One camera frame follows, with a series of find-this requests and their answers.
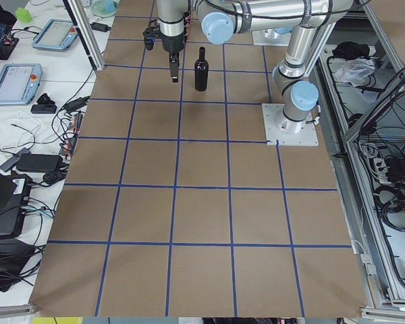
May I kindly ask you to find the blue teach pendant lower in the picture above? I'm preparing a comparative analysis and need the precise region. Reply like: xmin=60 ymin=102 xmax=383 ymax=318
xmin=0 ymin=63 xmax=43 ymax=106

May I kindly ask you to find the black laptop computer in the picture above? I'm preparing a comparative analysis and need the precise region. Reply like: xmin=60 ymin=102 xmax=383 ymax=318
xmin=0 ymin=173 xmax=32 ymax=239

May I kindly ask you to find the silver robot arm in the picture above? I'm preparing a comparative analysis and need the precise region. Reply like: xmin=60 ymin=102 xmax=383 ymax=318
xmin=143 ymin=0 xmax=353 ymax=135

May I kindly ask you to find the green plastic object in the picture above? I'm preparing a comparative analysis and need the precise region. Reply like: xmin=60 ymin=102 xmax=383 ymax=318
xmin=15 ymin=7 xmax=32 ymax=23

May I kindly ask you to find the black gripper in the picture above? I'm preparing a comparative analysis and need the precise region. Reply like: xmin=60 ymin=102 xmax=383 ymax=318
xmin=161 ymin=32 xmax=185 ymax=83

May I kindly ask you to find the black power brick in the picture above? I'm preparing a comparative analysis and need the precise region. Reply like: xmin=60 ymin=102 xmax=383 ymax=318
xmin=16 ymin=153 xmax=62 ymax=173

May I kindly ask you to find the blue teach pendant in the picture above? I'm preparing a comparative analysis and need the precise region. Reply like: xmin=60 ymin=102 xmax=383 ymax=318
xmin=32 ymin=19 xmax=78 ymax=51
xmin=0 ymin=63 xmax=43 ymax=106

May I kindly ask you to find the dark glass wine bottle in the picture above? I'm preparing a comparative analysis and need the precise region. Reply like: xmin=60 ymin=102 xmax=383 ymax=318
xmin=194 ymin=47 xmax=209 ymax=92

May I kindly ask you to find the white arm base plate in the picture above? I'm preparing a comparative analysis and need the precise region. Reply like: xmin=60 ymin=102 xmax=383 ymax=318
xmin=252 ymin=27 xmax=292 ymax=47
xmin=262 ymin=103 xmax=319 ymax=146

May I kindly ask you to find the blue teach pendant upper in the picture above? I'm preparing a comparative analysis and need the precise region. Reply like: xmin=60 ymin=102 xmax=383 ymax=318
xmin=32 ymin=19 xmax=78 ymax=51

